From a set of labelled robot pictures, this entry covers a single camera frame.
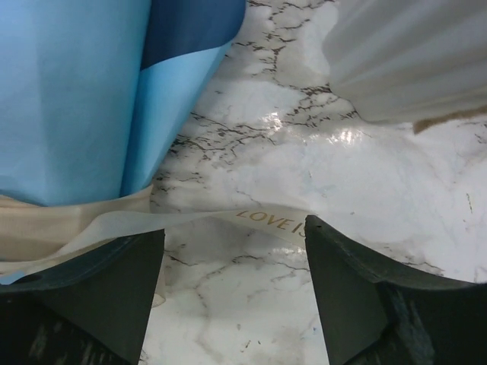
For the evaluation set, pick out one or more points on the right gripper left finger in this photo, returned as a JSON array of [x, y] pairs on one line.
[[92, 309]]

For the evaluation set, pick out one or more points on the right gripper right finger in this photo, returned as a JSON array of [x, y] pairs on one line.
[[375, 310]]

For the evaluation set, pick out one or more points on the cream printed ribbon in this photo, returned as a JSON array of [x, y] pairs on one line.
[[35, 238]]

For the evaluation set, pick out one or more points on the blue flower bouquet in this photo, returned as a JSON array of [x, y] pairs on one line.
[[93, 93]]

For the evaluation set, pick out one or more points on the white ribbed ceramic vase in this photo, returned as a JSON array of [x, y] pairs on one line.
[[404, 61]]

